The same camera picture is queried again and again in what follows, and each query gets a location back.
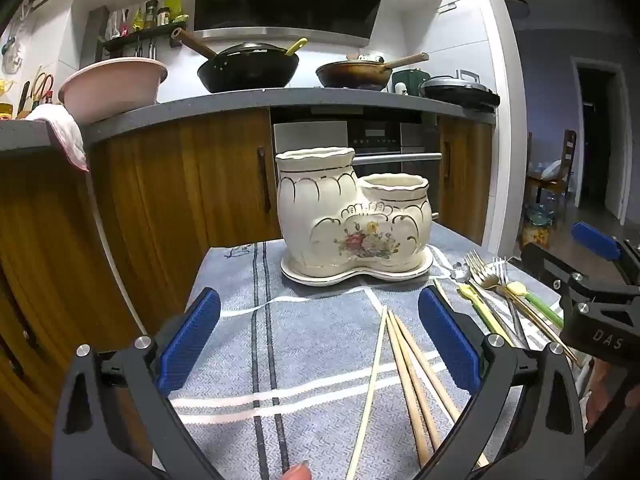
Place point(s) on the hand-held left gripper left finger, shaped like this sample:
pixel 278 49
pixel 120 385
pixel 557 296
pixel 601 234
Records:
pixel 192 340

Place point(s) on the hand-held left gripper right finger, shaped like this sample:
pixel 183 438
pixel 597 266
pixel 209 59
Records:
pixel 450 340

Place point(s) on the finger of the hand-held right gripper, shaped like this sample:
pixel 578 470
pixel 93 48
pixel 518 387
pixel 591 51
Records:
pixel 545 260
pixel 595 240

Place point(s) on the wooden chopstick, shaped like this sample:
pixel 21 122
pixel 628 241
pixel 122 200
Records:
pixel 441 291
pixel 425 410
pixel 369 390
pixel 407 390
pixel 435 385

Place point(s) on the silver metal fork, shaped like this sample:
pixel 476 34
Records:
pixel 501 280

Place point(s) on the gold metal fork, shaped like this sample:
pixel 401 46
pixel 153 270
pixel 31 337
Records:
pixel 487 280

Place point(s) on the silver flower-shaped spoon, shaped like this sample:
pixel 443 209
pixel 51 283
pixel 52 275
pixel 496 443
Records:
pixel 459 273

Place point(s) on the cream floral ceramic utensil holder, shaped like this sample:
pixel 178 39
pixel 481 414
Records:
pixel 310 210

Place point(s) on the person's left hand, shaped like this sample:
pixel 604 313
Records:
pixel 297 472

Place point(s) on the clear plastic jug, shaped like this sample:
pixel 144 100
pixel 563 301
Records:
pixel 539 225

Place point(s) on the wooden chair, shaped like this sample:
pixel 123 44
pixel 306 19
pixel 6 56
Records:
pixel 567 150

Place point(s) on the blue-grey checked tablecloth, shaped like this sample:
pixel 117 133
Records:
pixel 300 350

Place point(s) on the wooden cabinet door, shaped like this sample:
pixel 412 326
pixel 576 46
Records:
pixel 465 185
pixel 190 185

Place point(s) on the cream ceramic holder tray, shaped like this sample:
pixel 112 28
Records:
pixel 300 274

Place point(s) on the wooden drawer cabinet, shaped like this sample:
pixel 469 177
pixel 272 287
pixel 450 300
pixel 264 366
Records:
pixel 50 260

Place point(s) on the black electric griddle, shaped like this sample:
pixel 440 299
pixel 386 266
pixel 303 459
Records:
pixel 457 92

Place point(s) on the built-in steel oven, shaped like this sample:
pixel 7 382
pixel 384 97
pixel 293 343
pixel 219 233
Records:
pixel 375 135

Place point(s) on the green pot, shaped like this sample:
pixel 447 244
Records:
pixel 407 82

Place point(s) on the grey kitchen countertop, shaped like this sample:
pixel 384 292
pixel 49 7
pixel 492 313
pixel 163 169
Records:
pixel 200 110

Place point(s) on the pink dish cloth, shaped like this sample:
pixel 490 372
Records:
pixel 65 135

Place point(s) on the pink plastic basin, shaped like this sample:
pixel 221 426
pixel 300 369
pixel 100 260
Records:
pixel 110 90

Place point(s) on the brown frying pan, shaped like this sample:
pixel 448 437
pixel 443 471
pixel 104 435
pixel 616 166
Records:
pixel 355 75

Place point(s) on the yellow spatula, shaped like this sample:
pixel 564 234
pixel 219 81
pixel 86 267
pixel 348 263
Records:
pixel 296 46

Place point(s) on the spice jar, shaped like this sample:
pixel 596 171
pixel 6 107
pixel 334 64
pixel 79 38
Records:
pixel 163 16

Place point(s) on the black wall shelf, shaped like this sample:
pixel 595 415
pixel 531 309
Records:
pixel 145 40

